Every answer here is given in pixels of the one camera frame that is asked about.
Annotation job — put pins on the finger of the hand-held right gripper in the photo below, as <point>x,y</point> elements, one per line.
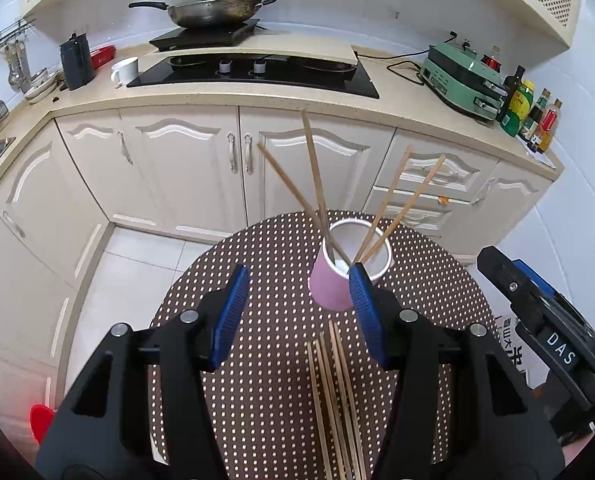
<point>500,267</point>
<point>535,277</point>

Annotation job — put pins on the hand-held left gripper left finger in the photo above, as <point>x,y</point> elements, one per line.
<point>232,315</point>

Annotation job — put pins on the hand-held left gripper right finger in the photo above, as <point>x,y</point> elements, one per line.
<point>367,315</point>

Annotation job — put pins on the pink cup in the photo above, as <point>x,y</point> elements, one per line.
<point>327,285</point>

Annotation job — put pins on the pile of wooden chopsticks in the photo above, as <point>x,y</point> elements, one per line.
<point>330,395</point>

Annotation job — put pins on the wooden chopstick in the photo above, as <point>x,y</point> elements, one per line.
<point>314,160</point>
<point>392,185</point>
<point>414,195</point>
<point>289,183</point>

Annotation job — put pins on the brown polka-dot tablecloth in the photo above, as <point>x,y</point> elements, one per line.
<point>277,260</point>

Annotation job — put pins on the cream cabinet drawer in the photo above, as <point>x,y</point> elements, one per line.
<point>470,172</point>
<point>437,215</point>

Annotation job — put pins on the small orange tag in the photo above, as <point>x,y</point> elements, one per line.
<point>444,200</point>

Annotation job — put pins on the white paper sheet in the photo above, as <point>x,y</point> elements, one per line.
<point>545,157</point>

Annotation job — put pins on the red label sauce bottle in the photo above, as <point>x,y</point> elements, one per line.
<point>547,127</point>

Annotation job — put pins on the dark sauce bottle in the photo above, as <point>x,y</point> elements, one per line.
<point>535,117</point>

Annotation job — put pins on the green bottle yellow cap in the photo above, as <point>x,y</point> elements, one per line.
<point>517,110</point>

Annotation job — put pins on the dark oil bottle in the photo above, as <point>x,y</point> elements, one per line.
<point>511,95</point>

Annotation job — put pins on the green electric cooker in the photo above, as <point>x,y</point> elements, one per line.
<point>452,75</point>

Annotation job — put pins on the red can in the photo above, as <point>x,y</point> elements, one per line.
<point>491,62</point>

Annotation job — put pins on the red plastic basin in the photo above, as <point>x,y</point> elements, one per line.
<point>42,425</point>

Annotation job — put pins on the black glass gas hob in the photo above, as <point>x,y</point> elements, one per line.
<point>327,82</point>

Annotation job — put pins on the white mug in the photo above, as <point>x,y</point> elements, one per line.
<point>126,71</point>

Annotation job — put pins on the black induction cooker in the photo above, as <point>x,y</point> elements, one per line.
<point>202,37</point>

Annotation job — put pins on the red box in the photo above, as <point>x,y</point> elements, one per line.
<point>104,56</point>

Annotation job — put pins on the dark blue kettle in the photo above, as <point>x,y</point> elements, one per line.
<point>77,62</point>

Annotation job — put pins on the stack of bowls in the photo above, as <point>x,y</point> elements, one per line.
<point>39,87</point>

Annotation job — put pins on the steel wok with lid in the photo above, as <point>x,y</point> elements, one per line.
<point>212,12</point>

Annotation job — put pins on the metal hanging slotted spatula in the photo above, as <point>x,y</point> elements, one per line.
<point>16,75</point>

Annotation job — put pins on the wall socket with plugs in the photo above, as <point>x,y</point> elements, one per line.
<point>457,39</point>

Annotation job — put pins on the metal wall utensil rack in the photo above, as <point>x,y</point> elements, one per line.
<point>7,35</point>

